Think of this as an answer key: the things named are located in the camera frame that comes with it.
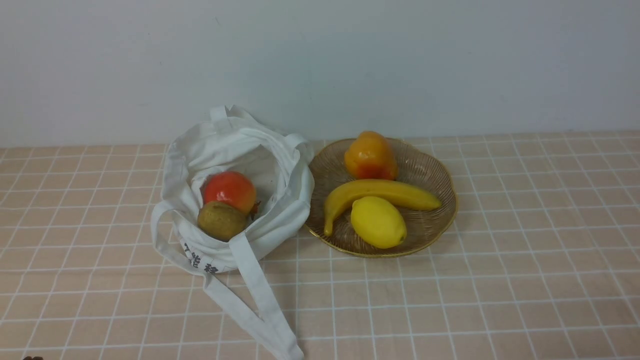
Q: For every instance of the orange mango fruit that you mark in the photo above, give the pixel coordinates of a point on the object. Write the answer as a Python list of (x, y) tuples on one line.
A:
[(371, 156)]

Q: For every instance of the yellow lemon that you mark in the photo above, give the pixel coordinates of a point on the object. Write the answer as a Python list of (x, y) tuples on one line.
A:
[(378, 222)]

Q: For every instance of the yellow banana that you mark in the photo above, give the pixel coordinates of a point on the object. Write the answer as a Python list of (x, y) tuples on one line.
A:
[(397, 193)]

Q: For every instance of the white canvas tote bag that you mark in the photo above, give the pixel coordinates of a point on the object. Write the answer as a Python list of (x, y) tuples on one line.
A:
[(278, 165)]

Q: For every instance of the brown kiwi fruit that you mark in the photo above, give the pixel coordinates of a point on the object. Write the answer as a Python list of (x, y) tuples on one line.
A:
[(221, 221)]

